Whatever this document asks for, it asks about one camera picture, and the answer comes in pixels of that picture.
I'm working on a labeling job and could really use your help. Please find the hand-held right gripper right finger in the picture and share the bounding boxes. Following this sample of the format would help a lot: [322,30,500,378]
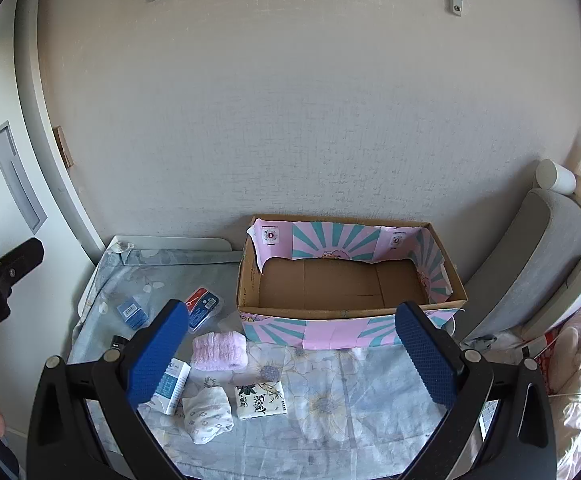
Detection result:
[394,301,557,480]

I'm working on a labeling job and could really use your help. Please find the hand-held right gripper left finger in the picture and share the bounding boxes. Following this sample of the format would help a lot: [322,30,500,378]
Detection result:
[26,299,191,480]

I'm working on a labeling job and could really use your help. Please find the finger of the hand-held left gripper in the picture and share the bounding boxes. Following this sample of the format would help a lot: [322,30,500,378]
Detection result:
[0,237,45,302]

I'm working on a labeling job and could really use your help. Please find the white blue slim box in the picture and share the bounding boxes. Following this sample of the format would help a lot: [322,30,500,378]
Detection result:
[158,357,192,417]

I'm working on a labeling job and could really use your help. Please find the small blue box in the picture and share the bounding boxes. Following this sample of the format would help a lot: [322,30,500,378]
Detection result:
[115,296,150,331]

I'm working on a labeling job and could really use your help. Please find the white patterned sock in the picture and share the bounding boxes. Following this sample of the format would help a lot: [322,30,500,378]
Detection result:
[181,385,235,446]

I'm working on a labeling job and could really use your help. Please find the floral printed tissue packet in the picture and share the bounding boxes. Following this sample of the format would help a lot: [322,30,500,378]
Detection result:
[234,379,288,421]

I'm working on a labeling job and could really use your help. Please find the pink teal printed cardboard box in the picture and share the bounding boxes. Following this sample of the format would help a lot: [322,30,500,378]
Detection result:
[235,214,468,352]

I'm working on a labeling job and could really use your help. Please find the red blue floss packet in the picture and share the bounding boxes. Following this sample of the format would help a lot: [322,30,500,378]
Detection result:
[184,287,225,332]

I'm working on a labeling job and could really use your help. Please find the pale blue floral bedsheet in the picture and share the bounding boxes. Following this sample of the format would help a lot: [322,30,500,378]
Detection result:
[68,247,486,480]

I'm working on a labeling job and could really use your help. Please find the red white packet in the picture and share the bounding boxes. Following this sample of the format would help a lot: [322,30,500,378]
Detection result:
[520,330,563,361]

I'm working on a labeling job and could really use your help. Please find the small wooden block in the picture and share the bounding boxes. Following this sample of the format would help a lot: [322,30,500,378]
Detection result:
[53,126,75,168]

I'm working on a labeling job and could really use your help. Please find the cream cushion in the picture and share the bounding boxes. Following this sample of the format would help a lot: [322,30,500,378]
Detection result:
[520,252,581,343]

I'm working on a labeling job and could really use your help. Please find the white cylinder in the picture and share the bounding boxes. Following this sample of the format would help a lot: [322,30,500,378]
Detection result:
[536,159,578,196]

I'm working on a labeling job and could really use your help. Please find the grey recessed door handle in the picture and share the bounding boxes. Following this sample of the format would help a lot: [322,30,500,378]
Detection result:
[0,121,48,233]

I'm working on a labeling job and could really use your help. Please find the white door frame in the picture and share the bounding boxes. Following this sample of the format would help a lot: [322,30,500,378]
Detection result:
[14,0,110,271]

